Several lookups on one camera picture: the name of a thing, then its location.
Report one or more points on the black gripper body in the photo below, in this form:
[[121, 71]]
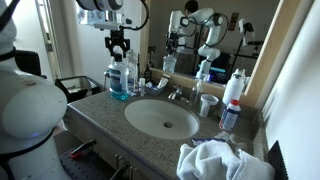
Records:
[[116, 38]]

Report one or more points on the black bottle lid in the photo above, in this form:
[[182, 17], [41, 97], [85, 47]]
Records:
[[117, 57]]

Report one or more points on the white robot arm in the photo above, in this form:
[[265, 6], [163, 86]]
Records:
[[109, 15]]

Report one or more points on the blue mouthwash bottle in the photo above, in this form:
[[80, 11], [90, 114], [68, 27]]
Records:
[[118, 79]]

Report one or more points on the clear glass bottle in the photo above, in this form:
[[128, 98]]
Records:
[[195, 92]]

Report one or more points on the tall white bottle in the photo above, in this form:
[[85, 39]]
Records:
[[234, 86]]

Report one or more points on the white bottle red cap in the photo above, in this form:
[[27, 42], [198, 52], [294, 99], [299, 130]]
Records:
[[230, 115]]

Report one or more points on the small white tube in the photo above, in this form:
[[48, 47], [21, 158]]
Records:
[[142, 86]]

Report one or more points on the tray with toiletries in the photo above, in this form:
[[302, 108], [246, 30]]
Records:
[[156, 90]]

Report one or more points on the black waste bin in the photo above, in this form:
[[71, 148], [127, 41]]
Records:
[[77, 87]]

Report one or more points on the chrome faucet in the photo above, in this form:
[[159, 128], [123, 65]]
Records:
[[177, 94]]

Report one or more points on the white oval sink basin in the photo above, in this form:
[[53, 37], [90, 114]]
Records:
[[149, 115]]

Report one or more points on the metal sink drain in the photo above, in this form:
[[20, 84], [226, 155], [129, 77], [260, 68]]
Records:
[[167, 124]]

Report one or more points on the white paper cup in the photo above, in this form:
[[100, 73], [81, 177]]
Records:
[[208, 104]]

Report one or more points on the red black tool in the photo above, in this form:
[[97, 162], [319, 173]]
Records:
[[77, 151]]

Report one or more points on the blue white blister pack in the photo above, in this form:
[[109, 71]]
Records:
[[198, 141]]

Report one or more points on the white towel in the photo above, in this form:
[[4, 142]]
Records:
[[214, 160]]

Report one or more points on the black comb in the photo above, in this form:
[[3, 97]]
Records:
[[276, 161]]

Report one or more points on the wall mirror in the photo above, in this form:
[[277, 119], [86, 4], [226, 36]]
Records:
[[218, 29]]

